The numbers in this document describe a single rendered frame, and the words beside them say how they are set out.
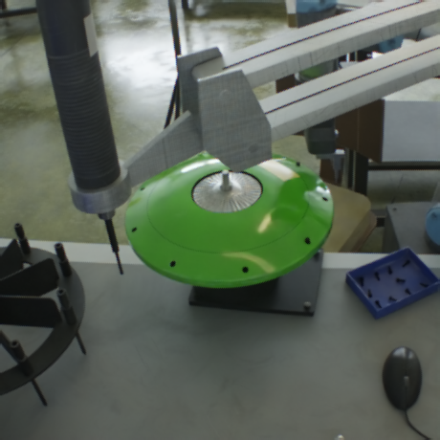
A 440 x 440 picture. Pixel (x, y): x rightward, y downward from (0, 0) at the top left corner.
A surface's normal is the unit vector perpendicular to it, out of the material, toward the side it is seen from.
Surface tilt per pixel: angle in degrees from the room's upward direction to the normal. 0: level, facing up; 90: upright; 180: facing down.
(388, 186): 0
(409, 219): 0
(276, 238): 21
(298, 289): 0
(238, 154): 90
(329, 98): 9
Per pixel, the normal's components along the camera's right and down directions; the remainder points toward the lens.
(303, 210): 0.25, -0.67
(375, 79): -0.23, -0.73
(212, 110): 0.35, 0.56
